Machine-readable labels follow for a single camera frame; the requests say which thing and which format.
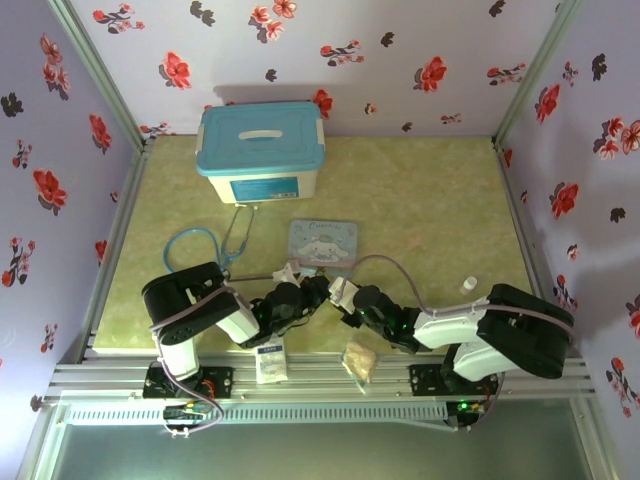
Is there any white gauze packet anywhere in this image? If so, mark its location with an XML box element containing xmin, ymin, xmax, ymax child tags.
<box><xmin>254</xmin><ymin>340</ymin><xmax>288</xmax><ymax>386</ymax></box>

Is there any tan snack packet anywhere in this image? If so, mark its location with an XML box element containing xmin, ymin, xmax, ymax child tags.
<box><xmin>340</xmin><ymin>340</ymin><xmax>377</xmax><ymax>395</ymax></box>

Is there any blue stethoscope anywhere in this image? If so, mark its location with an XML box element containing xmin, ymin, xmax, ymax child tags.
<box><xmin>163</xmin><ymin>205</ymin><xmax>257</xmax><ymax>275</ymax></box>

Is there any green circuit board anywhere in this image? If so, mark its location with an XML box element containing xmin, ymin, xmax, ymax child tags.
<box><xmin>163</xmin><ymin>404</ymin><xmax>211</xmax><ymax>424</ymax></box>
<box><xmin>447</xmin><ymin>397</ymin><xmax>487</xmax><ymax>432</ymax></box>

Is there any white storage box blue lid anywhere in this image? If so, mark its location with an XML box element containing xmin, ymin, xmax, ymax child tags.
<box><xmin>194</xmin><ymin>101</ymin><xmax>327</xmax><ymax>205</ymax></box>

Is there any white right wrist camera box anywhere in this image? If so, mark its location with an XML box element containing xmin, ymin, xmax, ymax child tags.
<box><xmin>327</xmin><ymin>276</ymin><xmax>359</xmax><ymax>307</ymax></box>

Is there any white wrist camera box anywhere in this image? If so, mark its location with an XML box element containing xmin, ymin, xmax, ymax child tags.
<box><xmin>271</xmin><ymin>263</ymin><xmax>303</xmax><ymax>289</ymax></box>
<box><xmin>327</xmin><ymin>276</ymin><xmax>359</xmax><ymax>307</ymax></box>

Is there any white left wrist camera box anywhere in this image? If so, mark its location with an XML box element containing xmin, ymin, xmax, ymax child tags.
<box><xmin>271</xmin><ymin>263</ymin><xmax>303</xmax><ymax>289</ymax></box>

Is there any aluminium front frame rail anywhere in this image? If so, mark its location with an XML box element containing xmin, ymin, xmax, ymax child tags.
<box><xmin>43</xmin><ymin>349</ymin><xmax>599</xmax><ymax>407</ymax></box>

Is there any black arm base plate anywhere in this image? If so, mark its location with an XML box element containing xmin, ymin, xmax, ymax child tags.
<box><xmin>408</xmin><ymin>363</ymin><xmax>502</xmax><ymax>401</ymax></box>
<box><xmin>142</xmin><ymin>364</ymin><xmax>235</xmax><ymax>401</ymax></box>

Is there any white slotted cable duct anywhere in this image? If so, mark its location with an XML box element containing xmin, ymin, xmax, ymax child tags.
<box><xmin>63</xmin><ymin>402</ymin><xmax>447</xmax><ymax>427</ymax></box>

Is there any grey left arm cable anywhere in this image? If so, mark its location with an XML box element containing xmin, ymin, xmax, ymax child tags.
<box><xmin>147</xmin><ymin>284</ymin><xmax>237</xmax><ymax>437</ymax></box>

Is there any aluminium side frame rail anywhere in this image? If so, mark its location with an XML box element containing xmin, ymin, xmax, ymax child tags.
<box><xmin>82</xmin><ymin>138</ymin><xmax>155</xmax><ymax>352</ymax></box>

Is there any aluminium frame corner post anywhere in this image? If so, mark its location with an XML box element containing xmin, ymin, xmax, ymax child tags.
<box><xmin>492</xmin><ymin>0</ymin><xmax>586</xmax><ymax>149</ymax></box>
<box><xmin>45</xmin><ymin>0</ymin><xmax>154</xmax><ymax>151</ymax></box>

